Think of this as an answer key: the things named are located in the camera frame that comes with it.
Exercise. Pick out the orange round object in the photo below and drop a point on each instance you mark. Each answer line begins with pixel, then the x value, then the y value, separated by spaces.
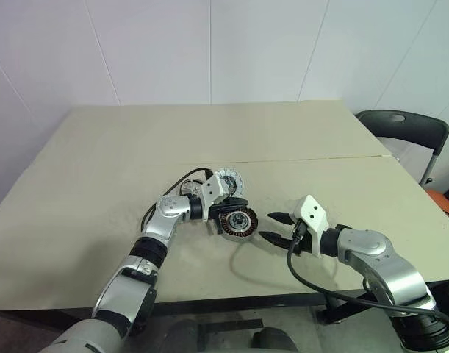
pixel 448 206

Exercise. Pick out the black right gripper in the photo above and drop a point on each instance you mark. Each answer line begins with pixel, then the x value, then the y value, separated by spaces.
pixel 300 242

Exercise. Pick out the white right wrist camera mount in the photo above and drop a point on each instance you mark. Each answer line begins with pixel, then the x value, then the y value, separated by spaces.
pixel 312 211

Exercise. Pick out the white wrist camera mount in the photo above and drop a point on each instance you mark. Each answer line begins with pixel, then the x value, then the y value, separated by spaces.
pixel 211 191
pixel 312 211

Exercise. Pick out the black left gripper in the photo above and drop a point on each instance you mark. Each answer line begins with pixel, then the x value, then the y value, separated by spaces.
pixel 217 212

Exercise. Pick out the spoked motor rotor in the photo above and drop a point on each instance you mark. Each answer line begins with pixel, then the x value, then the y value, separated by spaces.
pixel 189 188

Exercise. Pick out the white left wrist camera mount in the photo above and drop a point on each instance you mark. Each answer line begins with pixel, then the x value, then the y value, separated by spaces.
pixel 211 191

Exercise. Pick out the grey robot torso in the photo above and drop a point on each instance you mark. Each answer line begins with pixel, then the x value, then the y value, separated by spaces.
pixel 81 338

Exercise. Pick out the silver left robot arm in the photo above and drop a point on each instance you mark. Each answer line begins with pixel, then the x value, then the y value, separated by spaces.
pixel 154 228

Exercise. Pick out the copper wound motor stator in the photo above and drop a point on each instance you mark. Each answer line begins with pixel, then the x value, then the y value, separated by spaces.
pixel 229 222

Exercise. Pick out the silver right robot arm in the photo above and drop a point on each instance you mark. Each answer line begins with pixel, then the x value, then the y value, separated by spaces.
pixel 386 272

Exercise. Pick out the black table frame bracket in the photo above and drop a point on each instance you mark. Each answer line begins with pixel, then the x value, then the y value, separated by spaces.
pixel 341 310

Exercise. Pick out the silver finned motor lid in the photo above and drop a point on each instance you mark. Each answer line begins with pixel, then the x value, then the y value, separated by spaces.
pixel 236 180

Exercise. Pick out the black folding chair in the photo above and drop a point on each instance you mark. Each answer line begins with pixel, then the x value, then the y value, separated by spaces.
pixel 411 132

